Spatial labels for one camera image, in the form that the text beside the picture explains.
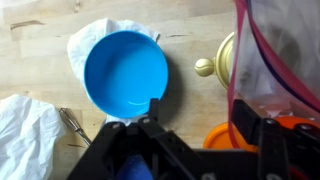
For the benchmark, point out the small white crumpled paper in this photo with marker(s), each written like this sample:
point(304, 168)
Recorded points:
point(78, 46)

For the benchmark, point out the orange round lid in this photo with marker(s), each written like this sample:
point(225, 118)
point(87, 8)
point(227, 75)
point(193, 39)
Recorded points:
point(218, 138)

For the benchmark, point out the small metal whisk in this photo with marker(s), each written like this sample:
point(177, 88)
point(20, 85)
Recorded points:
point(71, 121)

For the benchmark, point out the gold lid with ball knob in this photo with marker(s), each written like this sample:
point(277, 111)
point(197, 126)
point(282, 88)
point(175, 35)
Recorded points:
point(221, 63)

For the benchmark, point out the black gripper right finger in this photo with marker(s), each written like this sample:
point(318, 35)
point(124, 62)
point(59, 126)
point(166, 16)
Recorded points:
point(283, 150)

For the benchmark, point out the clear pink-zip zip lock bag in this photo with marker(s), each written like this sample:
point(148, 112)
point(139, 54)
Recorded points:
point(276, 50)

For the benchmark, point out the light blue plastic bowl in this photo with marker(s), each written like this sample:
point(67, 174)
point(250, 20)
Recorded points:
point(125, 73)

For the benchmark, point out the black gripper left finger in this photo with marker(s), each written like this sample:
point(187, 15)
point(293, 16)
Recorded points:
point(133, 153)

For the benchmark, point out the large white crumpled paper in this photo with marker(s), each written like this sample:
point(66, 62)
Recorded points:
point(26, 133)

